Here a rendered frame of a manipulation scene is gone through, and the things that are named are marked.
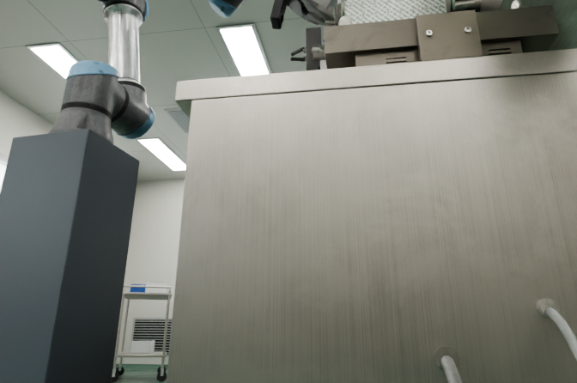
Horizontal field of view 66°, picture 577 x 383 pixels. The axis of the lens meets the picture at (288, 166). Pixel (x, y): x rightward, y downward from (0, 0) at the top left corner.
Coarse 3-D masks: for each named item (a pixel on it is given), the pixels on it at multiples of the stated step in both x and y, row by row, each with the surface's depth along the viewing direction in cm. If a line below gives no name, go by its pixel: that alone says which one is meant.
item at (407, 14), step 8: (432, 8) 105; (440, 8) 104; (352, 16) 107; (360, 16) 107; (368, 16) 107; (376, 16) 106; (384, 16) 106; (392, 16) 106; (400, 16) 105; (408, 16) 105
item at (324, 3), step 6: (318, 0) 118; (324, 0) 118; (330, 0) 117; (306, 6) 119; (318, 6) 116; (324, 6) 117; (318, 12) 117; (324, 12) 116; (324, 18) 117; (330, 18) 116
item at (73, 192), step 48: (48, 144) 97; (96, 144) 98; (0, 192) 96; (48, 192) 93; (96, 192) 97; (0, 240) 92; (48, 240) 89; (96, 240) 96; (0, 288) 88; (48, 288) 85; (96, 288) 94; (0, 336) 84; (48, 336) 82; (96, 336) 93
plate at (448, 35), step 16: (416, 16) 79; (432, 16) 79; (448, 16) 78; (464, 16) 78; (416, 32) 79; (432, 32) 77; (448, 32) 77; (464, 32) 77; (432, 48) 77; (448, 48) 76; (464, 48) 76; (480, 48) 75
